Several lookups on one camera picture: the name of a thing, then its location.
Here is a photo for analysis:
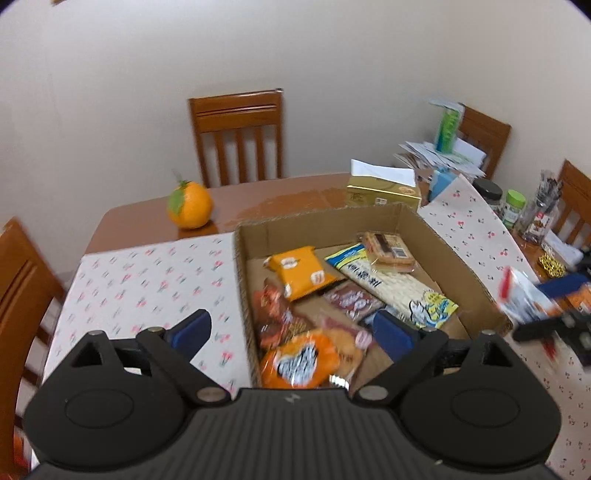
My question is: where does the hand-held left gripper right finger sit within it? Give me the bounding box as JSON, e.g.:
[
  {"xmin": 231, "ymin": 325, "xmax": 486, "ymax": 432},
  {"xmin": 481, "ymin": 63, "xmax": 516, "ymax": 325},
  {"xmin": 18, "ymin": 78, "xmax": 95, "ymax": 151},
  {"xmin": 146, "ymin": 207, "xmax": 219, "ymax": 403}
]
[{"xmin": 352, "ymin": 309, "xmax": 521, "ymax": 408}]

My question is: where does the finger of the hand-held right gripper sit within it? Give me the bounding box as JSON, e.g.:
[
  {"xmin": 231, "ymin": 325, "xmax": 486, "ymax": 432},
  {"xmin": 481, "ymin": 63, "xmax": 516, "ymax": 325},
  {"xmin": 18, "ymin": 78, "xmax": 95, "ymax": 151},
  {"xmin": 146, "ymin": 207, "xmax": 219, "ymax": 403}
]
[
  {"xmin": 537, "ymin": 271, "xmax": 591, "ymax": 297},
  {"xmin": 512, "ymin": 313, "xmax": 578, "ymax": 343}
]

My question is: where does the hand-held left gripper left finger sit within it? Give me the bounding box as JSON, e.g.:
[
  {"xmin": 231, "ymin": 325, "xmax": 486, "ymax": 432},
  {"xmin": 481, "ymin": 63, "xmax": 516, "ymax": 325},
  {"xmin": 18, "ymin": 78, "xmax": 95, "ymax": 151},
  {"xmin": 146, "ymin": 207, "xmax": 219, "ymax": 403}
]
[{"xmin": 66, "ymin": 308, "xmax": 230, "ymax": 408}]

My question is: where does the red and white snack packet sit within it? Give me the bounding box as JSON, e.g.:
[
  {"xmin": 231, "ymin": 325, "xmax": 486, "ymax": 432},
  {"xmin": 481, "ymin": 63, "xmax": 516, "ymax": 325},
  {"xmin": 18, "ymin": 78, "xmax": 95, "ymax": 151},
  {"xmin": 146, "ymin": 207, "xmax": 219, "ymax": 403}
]
[{"xmin": 496, "ymin": 267, "xmax": 562, "ymax": 361}]

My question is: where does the clear pink snack packet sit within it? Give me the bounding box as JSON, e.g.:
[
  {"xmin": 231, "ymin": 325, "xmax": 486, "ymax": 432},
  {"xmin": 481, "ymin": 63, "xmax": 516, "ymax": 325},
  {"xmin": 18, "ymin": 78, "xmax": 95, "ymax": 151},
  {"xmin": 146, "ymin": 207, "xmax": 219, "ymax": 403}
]
[{"xmin": 316, "ymin": 314, "xmax": 374, "ymax": 375}]

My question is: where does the brown red snack packet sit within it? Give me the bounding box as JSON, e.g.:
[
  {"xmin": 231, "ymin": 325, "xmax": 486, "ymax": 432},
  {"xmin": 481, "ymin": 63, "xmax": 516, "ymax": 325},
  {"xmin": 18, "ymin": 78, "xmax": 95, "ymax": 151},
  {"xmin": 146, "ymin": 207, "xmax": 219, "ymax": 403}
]
[{"xmin": 322, "ymin": 281, "xmax": 387, "ymax": 322}]

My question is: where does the dark red snack packet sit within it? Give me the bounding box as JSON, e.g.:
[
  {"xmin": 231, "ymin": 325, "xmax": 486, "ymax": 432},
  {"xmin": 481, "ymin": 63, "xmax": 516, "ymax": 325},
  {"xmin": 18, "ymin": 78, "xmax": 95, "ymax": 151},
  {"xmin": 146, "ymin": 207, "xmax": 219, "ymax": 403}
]
[{"xmin": 253, "ymin": 278, "xmax": 317, "ymax": 352}]

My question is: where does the clear brown cracker packet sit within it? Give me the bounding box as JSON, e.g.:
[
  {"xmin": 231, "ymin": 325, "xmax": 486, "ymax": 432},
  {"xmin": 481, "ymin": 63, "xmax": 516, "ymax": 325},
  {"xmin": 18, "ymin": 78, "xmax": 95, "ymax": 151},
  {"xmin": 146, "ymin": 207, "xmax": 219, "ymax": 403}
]
[{"xmin": 359, "ymin": 231, "xmax": 417, "ymax": 273}]

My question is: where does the large orange chip packet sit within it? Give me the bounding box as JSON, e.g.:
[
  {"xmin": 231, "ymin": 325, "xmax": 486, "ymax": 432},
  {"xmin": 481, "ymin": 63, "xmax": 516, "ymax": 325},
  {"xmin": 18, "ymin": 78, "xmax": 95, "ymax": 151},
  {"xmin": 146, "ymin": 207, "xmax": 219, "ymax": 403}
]
[{"xmin": 259, "ymin": 330, "xmax": 345, "ymax": 390}]

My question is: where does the long white noodle packet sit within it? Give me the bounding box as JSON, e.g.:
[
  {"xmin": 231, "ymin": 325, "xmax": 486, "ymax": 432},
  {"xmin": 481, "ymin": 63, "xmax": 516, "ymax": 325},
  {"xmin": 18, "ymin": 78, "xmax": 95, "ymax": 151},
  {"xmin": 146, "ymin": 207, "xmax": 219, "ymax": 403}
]
[{"xmin": 324, "ymin": 244, "xmax": 460, "ymax": 330}]

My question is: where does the clear pen holder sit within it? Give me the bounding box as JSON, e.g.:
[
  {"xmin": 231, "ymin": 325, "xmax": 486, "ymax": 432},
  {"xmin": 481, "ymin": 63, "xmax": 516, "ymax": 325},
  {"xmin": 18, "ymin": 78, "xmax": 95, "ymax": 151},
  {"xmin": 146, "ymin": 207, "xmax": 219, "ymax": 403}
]
[{"xmin": 517, "ymin": 170, "xmax": 565, "ymax": 245}]

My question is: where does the floral white tablecloth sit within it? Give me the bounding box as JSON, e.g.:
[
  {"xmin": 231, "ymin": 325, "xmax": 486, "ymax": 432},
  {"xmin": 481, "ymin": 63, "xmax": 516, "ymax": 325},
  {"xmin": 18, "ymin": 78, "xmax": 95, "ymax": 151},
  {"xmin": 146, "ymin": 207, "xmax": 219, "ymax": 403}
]
[{"xmin": 41, "ymin": 175, "xmax": 591, "ymax": 477}]

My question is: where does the green-lidded jar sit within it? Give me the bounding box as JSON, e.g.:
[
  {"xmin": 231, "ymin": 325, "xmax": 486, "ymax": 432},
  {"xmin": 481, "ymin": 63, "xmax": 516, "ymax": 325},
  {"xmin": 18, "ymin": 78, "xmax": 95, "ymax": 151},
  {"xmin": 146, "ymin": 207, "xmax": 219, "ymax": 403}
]
[{"xmin": 502, "ymin": 189, "xmax": 527, "ymax": 230}]

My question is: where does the wooden chair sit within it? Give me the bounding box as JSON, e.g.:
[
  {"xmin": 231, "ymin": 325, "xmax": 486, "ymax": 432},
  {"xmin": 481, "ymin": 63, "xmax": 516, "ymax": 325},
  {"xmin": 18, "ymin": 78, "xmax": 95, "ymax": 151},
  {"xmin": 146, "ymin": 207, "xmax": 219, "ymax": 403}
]
[
  {"xmin": 188, "ymin": 89, "xmax": 285, "ymax": 189},
  {"xmin": 0, "ymin": 218, "xmax": 68, "ymax": 462},
  {"xmin": 551, "ymin": 159, "xmax": 591, "ymax": 237},
  {"xmin": 457, "ymin": 105, "xmax": 512, "ymax": 181}
]

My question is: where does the small orange snack packet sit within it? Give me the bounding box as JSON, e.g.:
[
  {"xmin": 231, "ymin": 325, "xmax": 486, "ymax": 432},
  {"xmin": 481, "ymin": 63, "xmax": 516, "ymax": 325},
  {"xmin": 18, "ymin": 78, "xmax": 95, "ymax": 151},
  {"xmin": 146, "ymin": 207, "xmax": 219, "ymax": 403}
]
[{"xmin": 263, "ymin": 246, "xmax": 348, "ymax": 302}]

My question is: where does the dark-lidded jar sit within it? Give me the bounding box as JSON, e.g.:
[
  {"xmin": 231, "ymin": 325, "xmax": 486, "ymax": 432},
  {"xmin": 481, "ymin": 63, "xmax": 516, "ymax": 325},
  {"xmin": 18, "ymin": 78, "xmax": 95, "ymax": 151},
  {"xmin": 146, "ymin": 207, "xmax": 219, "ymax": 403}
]
[{"xmin": 472, "ymin": 179, "xmax": 504, "ymax": 217}]

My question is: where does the orange fruit with leaf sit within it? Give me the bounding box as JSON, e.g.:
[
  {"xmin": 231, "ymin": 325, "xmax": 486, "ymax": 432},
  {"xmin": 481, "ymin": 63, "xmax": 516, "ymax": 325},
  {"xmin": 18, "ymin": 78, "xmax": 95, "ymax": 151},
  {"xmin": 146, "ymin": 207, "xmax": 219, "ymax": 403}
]
[{"xmin": 167, "ymin": 170, "xmax": 213, "ymax": 230}]

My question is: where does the gold tissue box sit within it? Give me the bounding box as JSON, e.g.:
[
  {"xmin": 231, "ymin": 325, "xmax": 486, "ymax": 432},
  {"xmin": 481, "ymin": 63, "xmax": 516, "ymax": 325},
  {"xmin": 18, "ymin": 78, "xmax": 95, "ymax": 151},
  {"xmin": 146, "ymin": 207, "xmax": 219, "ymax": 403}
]
[{"xmin": 346, "ymin": 159, "xmax": 423, "ymax": 211}]

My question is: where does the small blue box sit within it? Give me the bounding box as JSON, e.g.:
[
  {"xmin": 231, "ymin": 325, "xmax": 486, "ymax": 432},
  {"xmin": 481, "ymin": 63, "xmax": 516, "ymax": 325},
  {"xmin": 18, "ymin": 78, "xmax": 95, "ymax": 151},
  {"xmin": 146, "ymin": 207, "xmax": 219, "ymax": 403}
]
[{"xmin": 429, "ymin": 167, "xmax": 459, "ymax": 202}]

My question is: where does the pile of white papers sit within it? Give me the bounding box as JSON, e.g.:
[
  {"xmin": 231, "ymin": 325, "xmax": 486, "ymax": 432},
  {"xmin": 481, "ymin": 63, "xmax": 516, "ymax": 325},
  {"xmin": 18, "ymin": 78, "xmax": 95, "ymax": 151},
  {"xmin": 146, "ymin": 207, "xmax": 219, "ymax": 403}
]
[{"xmin": 392, "ymin": 136, "xmax": 488, "ymax": 179}]

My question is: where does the green and white carton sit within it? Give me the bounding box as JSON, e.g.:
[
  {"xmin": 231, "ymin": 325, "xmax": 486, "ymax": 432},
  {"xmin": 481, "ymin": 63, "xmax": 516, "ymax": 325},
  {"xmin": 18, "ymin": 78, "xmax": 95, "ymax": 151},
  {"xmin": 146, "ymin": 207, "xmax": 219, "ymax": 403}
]
[{"xmin": 427, "ymin": 98, "xmax": 465, "ymax": 154}]

